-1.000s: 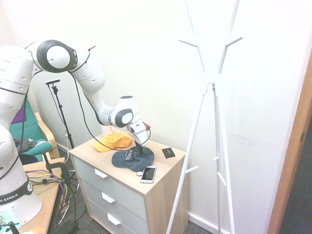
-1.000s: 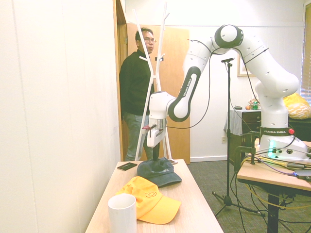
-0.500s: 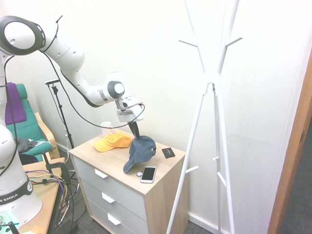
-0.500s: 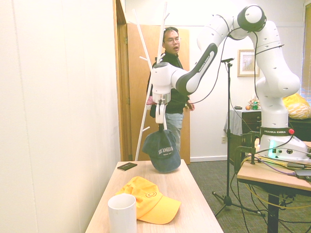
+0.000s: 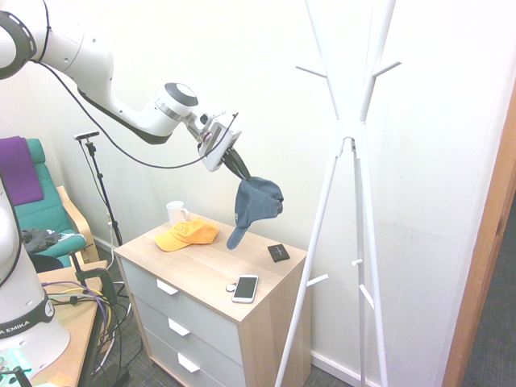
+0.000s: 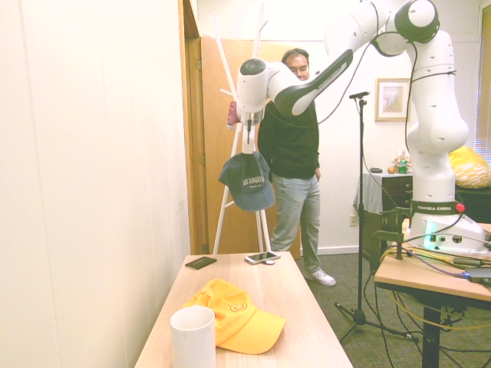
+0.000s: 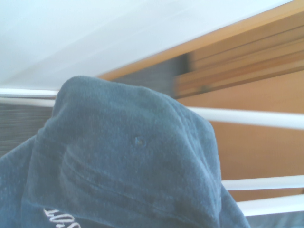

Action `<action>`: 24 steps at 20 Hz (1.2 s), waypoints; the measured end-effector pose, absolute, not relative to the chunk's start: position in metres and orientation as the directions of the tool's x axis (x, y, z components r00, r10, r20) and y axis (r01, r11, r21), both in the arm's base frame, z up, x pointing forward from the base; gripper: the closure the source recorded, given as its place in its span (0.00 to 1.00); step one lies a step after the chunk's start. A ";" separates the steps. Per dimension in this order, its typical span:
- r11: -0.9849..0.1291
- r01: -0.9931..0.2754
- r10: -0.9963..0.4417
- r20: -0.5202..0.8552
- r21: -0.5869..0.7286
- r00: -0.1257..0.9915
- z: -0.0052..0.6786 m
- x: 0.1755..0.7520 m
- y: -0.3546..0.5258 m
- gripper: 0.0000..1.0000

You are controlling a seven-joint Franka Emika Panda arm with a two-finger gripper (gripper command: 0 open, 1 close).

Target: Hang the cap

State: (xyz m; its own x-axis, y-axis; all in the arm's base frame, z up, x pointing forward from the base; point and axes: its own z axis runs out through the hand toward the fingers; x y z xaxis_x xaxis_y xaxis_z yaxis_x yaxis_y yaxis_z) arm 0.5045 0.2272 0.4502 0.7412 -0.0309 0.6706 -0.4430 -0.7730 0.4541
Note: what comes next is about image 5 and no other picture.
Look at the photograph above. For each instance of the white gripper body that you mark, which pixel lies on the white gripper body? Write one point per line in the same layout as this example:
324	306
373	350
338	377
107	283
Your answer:
221	139

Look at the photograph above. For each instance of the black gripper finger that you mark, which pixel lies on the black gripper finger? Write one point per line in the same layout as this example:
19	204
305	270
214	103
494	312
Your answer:
242	163
238	171

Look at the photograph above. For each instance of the blue denim cap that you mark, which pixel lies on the blue denim cap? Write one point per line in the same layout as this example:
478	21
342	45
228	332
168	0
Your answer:
258	201

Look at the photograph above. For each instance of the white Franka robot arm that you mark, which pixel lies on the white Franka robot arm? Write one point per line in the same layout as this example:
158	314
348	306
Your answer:
92	60

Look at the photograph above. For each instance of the orange cap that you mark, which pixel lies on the orange cap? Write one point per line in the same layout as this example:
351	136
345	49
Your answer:
189	234

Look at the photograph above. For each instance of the white mug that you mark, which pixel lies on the white mug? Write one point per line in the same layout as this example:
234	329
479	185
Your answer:
175	211

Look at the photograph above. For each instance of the black square charger pad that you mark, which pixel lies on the black square charger pad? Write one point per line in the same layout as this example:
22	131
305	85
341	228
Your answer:
279	253

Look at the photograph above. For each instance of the small round white disc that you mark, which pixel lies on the small round white disc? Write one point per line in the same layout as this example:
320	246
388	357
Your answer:
230	285

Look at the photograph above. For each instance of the white coat rack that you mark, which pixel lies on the white coat rack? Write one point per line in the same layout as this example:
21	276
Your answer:
350	127

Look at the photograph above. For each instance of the white smartphone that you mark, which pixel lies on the white smartphone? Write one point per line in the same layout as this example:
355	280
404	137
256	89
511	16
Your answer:
246	288

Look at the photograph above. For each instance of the black tripod stand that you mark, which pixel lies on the black tripod stand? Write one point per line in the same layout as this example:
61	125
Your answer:
98	173

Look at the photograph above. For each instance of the wooden drawer cabinet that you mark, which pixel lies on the wooden drawer cabinet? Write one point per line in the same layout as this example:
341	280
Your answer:
274	322

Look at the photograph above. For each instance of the black C-clamp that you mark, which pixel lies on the black C-clamp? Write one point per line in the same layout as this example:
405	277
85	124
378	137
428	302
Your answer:
106	282

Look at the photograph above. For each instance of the purple cloth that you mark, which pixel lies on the purple cloth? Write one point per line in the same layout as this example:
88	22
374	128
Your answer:
20	169

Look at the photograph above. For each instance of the dark grey garment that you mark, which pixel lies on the dark grey garment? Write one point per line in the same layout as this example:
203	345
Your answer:
38	238

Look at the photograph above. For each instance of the orange sticky note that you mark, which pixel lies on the orange sticky note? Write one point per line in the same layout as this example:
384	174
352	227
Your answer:
60	379

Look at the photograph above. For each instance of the red wrist camera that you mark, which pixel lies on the red wrist camera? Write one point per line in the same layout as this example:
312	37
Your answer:
206	136

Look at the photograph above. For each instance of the black camera bar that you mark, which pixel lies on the black camera bar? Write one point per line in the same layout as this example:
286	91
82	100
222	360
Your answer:
86	135

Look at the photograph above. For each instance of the green armchair with wooden frame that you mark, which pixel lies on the green armchair with wooden frame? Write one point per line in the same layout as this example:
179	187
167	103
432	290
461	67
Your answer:
48	201

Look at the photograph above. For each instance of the wooden door frame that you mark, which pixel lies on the wooden door frame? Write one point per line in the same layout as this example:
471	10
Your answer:
483	242

